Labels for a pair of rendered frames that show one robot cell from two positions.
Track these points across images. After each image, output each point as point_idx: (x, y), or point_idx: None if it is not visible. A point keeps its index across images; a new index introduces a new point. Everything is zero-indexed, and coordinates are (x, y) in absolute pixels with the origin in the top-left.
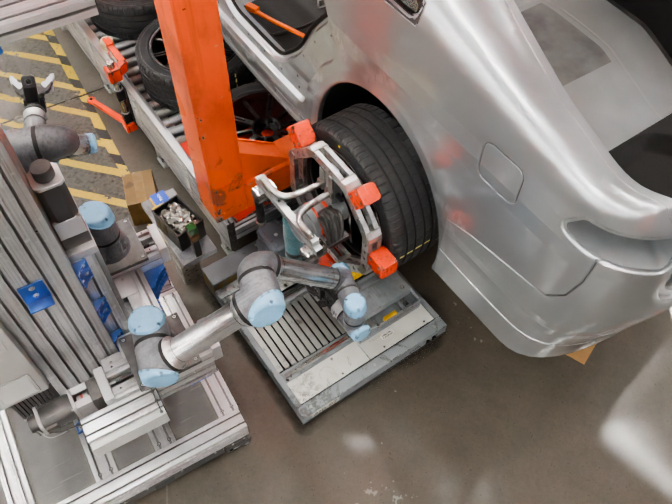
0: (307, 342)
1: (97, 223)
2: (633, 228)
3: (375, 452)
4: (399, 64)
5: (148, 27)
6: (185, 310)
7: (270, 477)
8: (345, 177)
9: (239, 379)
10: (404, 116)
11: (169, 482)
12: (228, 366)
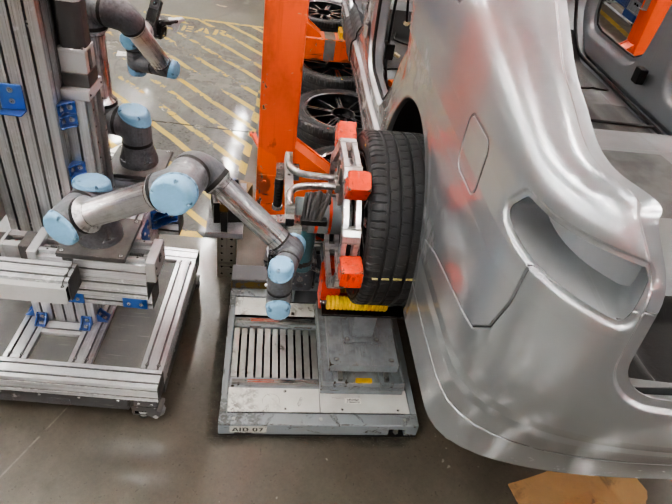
0: (275, 367)
1: (128, 117)
2: (582, 216)
3: (263, 502)
4: (437, 52)
5: (317, 90)
6: (189, 277)
7: (151, 460)
8: (351, 166)
9: (196, 365)
10: (426, 116)
11: (63, 403)
12: (196, 350)
